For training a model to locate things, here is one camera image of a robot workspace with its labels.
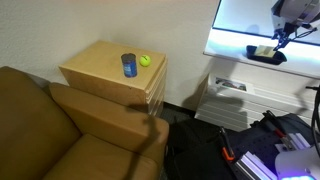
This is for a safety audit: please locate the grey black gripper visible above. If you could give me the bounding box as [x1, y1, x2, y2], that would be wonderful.
[271, 0, 312, 50]

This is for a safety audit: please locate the yellow sponge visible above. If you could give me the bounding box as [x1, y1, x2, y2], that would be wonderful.
[255, 45, 276, 58]

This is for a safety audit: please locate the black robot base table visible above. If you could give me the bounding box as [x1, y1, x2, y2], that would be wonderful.
[222, 114, 314, 180]

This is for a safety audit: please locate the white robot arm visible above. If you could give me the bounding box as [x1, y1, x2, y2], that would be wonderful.
[271, 0, 320, 180]

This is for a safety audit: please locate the wooden night stand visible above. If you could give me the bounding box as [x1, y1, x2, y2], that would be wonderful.
[59, 41, 167, 116]

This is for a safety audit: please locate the white window sill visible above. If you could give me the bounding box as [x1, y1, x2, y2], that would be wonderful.
[204, 29, 320, 79]

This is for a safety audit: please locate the label sticker on air conditioner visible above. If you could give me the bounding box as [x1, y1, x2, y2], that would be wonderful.
[215, 77, 247, 91]

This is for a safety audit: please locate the yellow-green tennis ball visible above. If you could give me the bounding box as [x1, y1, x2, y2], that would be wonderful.
[139, 55, 151, 67]

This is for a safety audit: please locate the blue tin can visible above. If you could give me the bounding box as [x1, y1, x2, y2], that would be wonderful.
[121, 53, 137, 78]

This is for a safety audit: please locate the brown leather armchair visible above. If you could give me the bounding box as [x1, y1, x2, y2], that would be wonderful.
[0, 66, 169, 180]

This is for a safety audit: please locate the red-handled black clamp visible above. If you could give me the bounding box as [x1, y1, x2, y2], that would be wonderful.
[263, 110, 286, 138]

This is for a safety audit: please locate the orange-handled black clamp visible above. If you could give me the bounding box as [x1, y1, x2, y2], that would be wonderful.
[220, 126, 235, 161]

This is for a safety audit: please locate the aluminium extrusion rail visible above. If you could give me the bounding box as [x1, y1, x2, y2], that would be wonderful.
[235, 151, 277, 180]

